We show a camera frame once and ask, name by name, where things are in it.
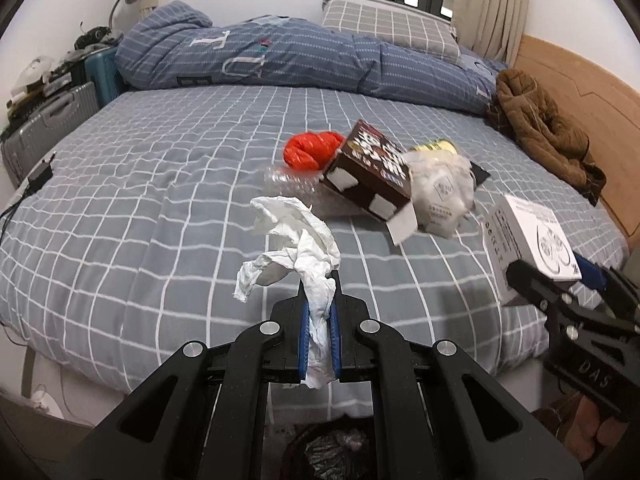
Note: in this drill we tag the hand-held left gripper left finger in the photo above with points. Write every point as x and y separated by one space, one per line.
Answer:
301 342

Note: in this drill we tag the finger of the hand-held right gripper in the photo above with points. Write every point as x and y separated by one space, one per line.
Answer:
530 280
590 270

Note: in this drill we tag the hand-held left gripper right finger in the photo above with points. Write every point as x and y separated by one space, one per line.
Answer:
336 345

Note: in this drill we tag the white cardboard box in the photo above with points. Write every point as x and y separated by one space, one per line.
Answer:
530 230

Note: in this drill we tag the white tissue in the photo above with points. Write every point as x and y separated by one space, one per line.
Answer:
305 240

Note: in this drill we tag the black-lined trash bin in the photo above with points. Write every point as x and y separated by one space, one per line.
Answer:
325 452

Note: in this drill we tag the white printed plastic bag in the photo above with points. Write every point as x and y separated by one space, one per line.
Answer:
440 195

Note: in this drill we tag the brown cardboard box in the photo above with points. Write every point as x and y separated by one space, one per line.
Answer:
370 160

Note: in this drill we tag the red plastic bag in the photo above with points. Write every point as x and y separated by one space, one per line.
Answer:
307 150

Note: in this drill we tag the person's right hand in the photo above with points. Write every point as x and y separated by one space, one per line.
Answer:
602 430

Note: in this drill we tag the black flat packet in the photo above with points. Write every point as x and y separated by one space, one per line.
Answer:
479 174

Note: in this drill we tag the clear plastic bottle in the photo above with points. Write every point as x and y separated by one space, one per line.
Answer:
295 185

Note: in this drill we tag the brown padded jacket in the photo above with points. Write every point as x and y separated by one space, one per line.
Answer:
540 120

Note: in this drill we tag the wooden headboard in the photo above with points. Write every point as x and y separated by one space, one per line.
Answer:
590 85

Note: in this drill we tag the grey checked bed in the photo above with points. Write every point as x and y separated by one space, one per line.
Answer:
175 185

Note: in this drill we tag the white plastic object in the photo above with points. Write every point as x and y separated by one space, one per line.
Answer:
45 402

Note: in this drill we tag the wide beige curtain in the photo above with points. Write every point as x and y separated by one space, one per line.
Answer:
495 10

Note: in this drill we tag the blue lettered quilt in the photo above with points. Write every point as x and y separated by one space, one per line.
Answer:
300 60

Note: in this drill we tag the grey checked pillow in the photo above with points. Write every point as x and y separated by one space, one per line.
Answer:
390 25

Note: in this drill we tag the black charger plug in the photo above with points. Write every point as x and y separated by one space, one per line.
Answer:
40 174

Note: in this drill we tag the teal suitcase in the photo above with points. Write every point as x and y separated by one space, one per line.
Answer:
102 75

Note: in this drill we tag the grey suitcase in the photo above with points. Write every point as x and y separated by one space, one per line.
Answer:
50 115

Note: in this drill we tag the dark flat boxes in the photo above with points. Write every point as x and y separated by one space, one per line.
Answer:
55 82

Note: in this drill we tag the pile of dark clutter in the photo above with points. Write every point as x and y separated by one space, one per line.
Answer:
97 37

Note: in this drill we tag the white round appliance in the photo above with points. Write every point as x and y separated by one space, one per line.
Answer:
32 70

